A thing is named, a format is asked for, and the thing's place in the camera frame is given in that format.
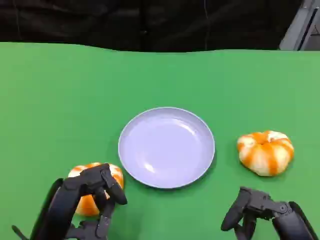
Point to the green table cloth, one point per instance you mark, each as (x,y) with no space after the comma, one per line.
(62,100)

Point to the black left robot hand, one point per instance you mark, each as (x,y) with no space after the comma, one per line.
(62,200)

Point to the orange and white bread roll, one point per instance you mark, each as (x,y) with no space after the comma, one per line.
(265,153)
(87,208)

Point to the lilac plate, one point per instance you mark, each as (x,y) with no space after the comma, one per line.
(166,147)

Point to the black backdrop cloth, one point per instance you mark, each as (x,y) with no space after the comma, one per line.
(125,22)

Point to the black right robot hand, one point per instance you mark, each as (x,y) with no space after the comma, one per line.
(285,220)

